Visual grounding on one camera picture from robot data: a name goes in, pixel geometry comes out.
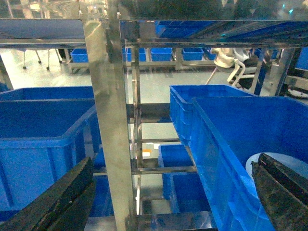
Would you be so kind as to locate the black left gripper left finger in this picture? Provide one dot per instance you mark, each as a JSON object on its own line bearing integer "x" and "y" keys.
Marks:
{"x": 65, "y": 206}

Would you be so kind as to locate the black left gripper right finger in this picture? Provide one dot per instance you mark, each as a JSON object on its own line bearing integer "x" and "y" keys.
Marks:
{"x": 282, "y": 192}

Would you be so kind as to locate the blue bin layer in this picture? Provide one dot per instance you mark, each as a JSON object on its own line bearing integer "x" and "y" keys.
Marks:
{"x": 187, "y": 194}
{"x": 226, "y": 132}

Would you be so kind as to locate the blue bin lower layer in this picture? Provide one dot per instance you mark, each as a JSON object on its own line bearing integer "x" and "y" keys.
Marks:
{"x": 187, "y": 194}

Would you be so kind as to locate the stainless steel shelf rack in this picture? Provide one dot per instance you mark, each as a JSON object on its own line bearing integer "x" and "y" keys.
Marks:
{"x": 115, "y": 30}

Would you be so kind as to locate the blue bin left rack near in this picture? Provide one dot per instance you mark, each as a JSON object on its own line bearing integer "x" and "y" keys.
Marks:
{"x": 41, "y": 140}

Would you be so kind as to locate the white stool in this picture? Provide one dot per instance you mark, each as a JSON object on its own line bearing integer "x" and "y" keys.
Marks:
{"x": 37, "y": 56}

